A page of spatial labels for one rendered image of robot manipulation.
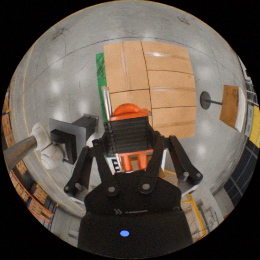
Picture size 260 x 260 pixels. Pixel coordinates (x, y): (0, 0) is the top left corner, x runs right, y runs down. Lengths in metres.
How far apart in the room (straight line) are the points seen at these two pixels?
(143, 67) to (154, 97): 0.32
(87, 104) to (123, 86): 0.85
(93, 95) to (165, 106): 1.08
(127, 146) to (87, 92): 1.45
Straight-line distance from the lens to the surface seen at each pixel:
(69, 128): 0.91
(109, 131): 0.17
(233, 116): 1.49
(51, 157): 0.80
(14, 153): 0.61
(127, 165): 0.23
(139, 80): 0.92
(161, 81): 0.98
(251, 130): 7.40
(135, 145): 0.18
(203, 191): 1.69
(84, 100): 1.61
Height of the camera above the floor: 1.45
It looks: 69 degrees down
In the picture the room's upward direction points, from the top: 173 degrees clockwise
